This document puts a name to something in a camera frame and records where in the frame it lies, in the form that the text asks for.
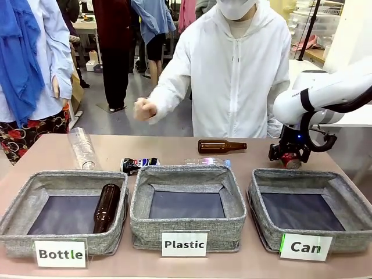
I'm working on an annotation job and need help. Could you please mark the mannequin hand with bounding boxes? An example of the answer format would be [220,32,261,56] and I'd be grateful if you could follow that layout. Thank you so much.
[52,75,70,109]

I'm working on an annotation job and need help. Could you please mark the person in white coat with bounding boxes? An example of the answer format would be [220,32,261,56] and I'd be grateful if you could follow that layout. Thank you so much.
[147,0,292,139]

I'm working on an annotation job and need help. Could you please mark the grey basket labelled Bottle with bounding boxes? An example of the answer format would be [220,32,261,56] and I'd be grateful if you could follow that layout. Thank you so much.
[0,170,130,259]

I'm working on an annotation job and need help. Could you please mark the person's right forearm white sleeve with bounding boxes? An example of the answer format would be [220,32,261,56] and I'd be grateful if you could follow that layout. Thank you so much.
[147,62,193,126]

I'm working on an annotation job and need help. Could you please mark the small white box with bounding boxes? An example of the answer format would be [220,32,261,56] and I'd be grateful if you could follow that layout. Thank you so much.
[85,59,103,72]

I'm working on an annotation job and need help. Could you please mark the translucent plastic storage drawers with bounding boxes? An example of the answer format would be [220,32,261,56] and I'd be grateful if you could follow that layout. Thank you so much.
[285,0,341,48]

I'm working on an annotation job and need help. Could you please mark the brown glass bottle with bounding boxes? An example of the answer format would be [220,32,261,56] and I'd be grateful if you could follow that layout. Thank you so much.
[92,183,122,234]
[197,139,248,155]

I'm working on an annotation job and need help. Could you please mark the black stand pole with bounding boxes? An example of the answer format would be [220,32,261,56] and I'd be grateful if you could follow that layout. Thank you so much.
[297,0,323,62]

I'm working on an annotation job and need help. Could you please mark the large clear plastic bottle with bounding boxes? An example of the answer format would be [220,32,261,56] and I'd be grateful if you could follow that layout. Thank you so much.
[67,127,98,170]

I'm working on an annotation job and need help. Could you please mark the red crushed can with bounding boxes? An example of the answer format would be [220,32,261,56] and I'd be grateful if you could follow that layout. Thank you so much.
[280,152,302,170]

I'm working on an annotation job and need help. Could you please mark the white Bottle label sign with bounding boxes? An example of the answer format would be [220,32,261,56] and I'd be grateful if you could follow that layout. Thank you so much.
[34,238,89,269]

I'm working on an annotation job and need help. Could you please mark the person's right hand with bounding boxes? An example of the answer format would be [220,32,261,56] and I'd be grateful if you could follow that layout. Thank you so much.
[133,96,158,121]

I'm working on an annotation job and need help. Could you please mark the person in blue shirt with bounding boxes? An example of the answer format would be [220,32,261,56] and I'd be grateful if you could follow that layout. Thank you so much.
[130,0,177,85]

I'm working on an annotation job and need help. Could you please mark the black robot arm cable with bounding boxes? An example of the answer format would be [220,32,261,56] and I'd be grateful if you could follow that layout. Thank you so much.
[300,86,372,152]

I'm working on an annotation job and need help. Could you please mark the crushed blue Pepsi can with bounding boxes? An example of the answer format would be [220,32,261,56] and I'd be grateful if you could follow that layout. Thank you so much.
[120,157,162,177]

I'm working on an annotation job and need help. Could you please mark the white background workbench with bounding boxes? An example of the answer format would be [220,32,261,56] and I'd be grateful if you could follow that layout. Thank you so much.
[71,16,103,65]

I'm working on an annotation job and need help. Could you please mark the blue scarf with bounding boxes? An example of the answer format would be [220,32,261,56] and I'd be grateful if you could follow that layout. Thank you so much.
[0,0,47,129]

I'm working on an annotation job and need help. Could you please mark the pink cloth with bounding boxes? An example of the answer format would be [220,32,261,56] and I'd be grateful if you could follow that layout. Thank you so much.
[291,40,321,51]

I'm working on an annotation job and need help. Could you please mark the person in dark red top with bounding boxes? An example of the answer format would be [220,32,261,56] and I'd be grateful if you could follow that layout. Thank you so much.
[91,0,135,112]

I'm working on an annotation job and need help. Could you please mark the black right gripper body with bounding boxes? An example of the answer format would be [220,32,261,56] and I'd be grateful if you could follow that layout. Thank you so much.
[278,123,312,156]

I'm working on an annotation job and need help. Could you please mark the grey basket labelled Plastic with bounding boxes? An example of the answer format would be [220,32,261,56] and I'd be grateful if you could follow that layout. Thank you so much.
[129,164,248,252]

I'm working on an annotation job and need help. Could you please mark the cardboard box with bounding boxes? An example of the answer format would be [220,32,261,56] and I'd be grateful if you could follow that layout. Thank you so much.
[70,72,85,115]

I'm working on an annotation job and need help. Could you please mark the grey basket labelled Can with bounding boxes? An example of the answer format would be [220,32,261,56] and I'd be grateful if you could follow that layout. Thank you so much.
[246,167,372,254]

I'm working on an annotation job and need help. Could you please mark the white Can label sign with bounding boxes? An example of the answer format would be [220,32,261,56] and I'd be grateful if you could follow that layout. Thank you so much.
[279,232,334,263]

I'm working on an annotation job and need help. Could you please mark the floral red black skirt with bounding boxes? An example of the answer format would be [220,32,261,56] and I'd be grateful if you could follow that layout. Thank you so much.
[0,109,71,166]

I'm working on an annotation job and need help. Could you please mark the person's left forearm white sleeve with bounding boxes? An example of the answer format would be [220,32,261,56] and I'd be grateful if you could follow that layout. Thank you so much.
[266,84,291,139]

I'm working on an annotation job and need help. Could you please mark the light blue mannequin shirt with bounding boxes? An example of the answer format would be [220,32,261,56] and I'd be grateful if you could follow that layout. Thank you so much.
[0,0,75,123]

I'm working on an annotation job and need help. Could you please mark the white Plastic label sign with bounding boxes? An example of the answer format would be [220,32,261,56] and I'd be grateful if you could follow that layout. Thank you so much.
[159,230,210,259]

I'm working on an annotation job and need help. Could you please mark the pink hanging garment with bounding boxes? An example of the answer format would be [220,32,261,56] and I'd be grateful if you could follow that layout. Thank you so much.
[177,0,198,27]

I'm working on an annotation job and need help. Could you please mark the crushed clear plastic bottle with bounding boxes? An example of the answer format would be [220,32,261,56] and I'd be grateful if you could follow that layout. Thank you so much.
[183,156,233,170]

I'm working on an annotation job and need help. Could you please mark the white face mask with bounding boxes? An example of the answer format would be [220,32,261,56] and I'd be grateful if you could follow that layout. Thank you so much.
[216,0,261,21]

